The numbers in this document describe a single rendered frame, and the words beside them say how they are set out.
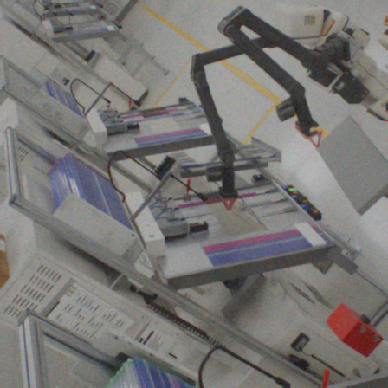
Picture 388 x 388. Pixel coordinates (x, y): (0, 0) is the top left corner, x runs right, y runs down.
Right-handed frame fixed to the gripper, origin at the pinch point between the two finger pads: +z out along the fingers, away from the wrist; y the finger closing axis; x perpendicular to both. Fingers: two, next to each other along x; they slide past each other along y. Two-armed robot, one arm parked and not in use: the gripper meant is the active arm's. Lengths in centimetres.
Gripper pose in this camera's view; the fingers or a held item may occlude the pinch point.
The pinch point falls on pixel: (228, 208)
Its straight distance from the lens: 309.6
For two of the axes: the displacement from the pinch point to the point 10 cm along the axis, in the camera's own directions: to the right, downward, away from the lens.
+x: 9.6, -1.2, 2.6
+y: 2.9, 3.6, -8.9
